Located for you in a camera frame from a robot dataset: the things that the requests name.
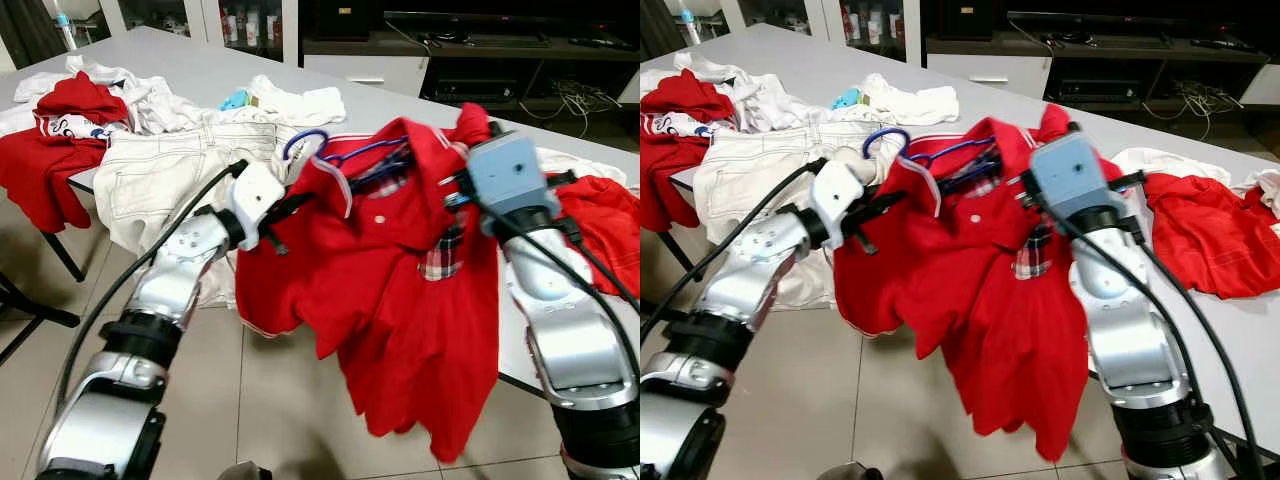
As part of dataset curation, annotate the purple plastic clothes hanger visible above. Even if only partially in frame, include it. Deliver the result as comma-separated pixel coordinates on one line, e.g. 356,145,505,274
283,127,413,191
862,126,1001,191

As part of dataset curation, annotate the black low TV bench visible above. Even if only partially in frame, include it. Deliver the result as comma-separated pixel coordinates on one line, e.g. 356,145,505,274
300,0,641,116
920,0,1280,116

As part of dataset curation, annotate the red sweater with white band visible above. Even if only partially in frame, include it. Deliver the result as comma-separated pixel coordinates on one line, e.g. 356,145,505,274
0,72,131,236
640,68,739,233

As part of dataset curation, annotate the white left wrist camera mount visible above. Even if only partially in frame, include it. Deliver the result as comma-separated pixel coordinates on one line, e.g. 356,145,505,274
810,160,866,249
228,162,288,251

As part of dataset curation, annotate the clothes rack frame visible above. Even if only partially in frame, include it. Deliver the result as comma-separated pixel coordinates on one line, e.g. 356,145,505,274
0,270,81,366
640,300,691,326

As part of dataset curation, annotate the tangle of pale cables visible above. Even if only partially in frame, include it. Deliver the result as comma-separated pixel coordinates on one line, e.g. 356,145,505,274
525,78,626,131
1145,78,1246,131

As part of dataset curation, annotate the black flat television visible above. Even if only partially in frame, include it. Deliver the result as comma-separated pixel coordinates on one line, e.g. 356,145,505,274
385,10,641,49
1008,10,1266,49

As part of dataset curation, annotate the red jacket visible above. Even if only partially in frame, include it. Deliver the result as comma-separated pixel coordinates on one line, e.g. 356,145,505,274
555,175,641,299
1143,172,1280,301

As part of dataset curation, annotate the red polo shirt plaid trim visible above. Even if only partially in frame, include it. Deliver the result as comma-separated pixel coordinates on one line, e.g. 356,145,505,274
235,102,501,464
832,102,1126,463

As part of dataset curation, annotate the white cabinet with glass doors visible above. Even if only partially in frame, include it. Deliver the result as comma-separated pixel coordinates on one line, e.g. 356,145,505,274
100,0,301,66
720,0,923,63

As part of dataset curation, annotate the cream denim jacket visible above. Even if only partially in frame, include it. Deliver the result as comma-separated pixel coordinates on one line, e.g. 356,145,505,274
692,120,901,311
95,122,301,306

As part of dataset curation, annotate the dark grey curtain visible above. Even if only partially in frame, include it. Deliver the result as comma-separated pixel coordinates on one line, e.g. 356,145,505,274
640,0,689,61
0,0,66,71

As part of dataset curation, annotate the black table leg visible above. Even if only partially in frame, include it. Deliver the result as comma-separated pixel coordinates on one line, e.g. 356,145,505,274
660,232,706,283
42,232,86,283

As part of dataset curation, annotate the tall black cabinet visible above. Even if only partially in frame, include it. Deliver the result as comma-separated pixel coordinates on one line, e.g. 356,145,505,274
300,0,386,41
920,0,1009,41

